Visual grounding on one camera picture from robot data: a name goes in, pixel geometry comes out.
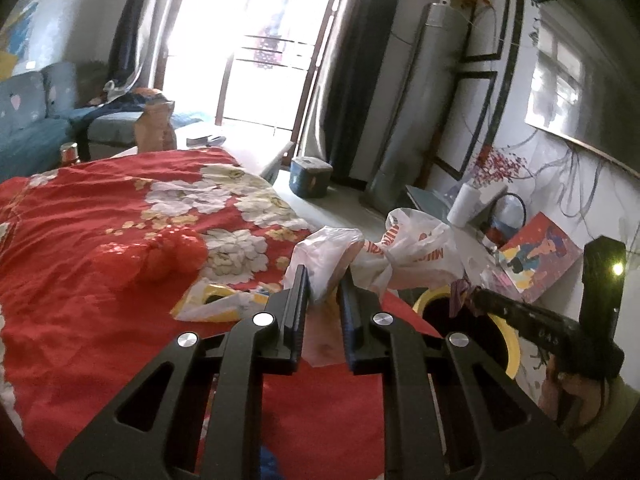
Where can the glass balcony door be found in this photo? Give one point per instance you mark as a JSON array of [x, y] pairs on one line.
[[225, 50]]

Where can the yellow white plastic bag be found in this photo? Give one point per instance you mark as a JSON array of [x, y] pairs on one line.
[[220, 305]]

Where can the red metal can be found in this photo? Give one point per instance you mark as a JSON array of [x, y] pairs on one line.
[[70, 154]]

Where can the person's right forearm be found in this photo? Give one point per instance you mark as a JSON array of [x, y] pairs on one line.
[[620, 410]]

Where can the colourful map poster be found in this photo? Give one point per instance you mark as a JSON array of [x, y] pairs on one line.
[[17, 30]]

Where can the black wall frame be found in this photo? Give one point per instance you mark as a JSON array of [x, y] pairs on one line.
[[504, 15], [487, 110]]

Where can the red picture book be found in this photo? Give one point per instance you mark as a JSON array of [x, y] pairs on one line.
[[540, 255]]

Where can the blue sofa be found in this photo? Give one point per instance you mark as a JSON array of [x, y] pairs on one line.
[[30, 115]]

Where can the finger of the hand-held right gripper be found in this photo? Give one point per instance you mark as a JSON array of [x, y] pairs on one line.
[[500, 307]]

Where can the blue storage stool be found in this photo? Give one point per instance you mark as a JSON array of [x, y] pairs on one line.
[[310, 177]]

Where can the person's right hand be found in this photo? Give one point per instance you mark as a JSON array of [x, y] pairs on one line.
[[585, 395]]

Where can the dark blue quilt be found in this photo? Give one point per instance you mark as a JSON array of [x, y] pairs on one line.
[[120, 110]]

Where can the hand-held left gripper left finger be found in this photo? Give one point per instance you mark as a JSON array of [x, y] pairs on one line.
[[299, 310]]

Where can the blue crumpled cloth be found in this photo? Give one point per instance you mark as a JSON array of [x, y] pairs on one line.
[[267, 467]]

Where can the brown paper bag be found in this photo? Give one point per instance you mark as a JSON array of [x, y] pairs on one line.
[[155, 127]]

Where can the white coffee table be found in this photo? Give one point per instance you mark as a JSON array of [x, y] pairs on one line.
[[250, 152]]

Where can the wall television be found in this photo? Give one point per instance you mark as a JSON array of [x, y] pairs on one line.
[[585, 75]]

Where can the white plastic bag orange print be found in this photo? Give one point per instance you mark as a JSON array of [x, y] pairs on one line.
[[415, 250]]

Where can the red mesh net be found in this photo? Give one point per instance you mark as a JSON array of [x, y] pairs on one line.
[[167, 257]]

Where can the purple foil candy wrapper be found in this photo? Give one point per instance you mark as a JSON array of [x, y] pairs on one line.
[[462, 300]]

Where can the yellow round bin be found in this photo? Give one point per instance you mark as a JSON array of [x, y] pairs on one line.
[[510, 345]]

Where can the hanging laundry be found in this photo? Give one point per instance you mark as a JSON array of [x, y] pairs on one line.
[[272, 35]]

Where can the white vase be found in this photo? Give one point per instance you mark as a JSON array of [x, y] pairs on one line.
[[462, 205]]

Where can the red floral blanket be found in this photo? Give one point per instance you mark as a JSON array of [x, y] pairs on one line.
[[100, 270]]

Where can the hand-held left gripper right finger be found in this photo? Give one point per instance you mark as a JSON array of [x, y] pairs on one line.
[[348, 335]]

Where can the dark grey curtain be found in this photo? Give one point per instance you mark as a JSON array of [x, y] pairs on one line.
[[360, 60], [140, 20]]

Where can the grey standing air conditioner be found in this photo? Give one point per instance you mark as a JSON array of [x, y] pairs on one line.
[[425, 100]]

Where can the grey TV cabinet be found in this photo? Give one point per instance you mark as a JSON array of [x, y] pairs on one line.
[[430, 202]]

